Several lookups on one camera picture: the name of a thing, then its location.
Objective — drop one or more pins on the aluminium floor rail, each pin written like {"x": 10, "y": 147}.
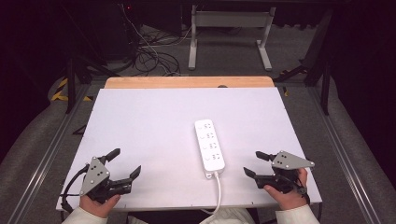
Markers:
{"x": 342, "y": 155}
{"x": 46, "y": 155}

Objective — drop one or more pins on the black tripod stand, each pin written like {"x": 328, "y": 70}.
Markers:
{"x": 71, "y": 84}

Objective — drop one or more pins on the white power strip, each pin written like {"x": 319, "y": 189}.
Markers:
{"x": 210, "y": 146}

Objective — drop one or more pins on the white board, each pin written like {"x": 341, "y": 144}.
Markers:
{"x": 155, "y": 140}

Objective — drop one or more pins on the person's left hand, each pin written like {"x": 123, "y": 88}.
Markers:
{"x": 98, "y": 206}

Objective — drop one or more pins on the yellow black hazard tape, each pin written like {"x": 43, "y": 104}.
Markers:
{"x": 59, "y": 92}

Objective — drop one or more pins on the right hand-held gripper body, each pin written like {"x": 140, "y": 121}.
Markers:
{"x": 288, "y": 161}

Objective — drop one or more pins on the person's right hand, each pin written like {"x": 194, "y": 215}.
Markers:
{"x": 289, "y": 200}

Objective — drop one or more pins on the dark equipment cabinet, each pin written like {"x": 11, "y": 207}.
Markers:
{"x": 115, "y": 28}

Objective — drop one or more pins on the white metal desk frame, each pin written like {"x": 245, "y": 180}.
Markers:
{"x": 230, "y": 19}

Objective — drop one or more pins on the wooden table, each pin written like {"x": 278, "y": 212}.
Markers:
{"x": 186, "y": 82}

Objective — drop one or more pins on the black metal stand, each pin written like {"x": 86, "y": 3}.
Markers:
{"x": 324, "y": 81}

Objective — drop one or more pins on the person's white clothing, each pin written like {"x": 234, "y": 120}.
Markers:
{"x": 232, "y": 217}

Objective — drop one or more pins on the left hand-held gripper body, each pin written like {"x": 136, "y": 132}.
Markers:
{"x": 93, "y": 175}

